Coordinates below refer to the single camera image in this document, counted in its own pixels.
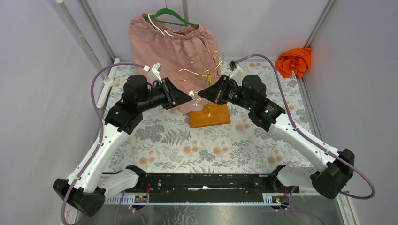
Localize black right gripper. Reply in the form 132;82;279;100
198;75;253;112

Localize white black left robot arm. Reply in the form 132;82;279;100
53;75;192;217

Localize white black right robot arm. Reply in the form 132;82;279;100
198;75;355;199

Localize orange wooden rack base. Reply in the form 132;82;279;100
188;104;231;128

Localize pink shorts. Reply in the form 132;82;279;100
128;13;223;114

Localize floral table mat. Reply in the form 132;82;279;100
102;61;314;174

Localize green clothes hanger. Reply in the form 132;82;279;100
143;7;199;29

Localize orange cloth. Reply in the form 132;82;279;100
275;48;312;78

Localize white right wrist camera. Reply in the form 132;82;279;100
229;60;244;81

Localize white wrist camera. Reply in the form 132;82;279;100
143;62;162;83
229;60;244;81

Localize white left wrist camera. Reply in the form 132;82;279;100
143;62;162;83

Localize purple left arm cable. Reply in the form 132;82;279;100
61;62;147;225

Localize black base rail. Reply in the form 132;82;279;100
102;172;299;204

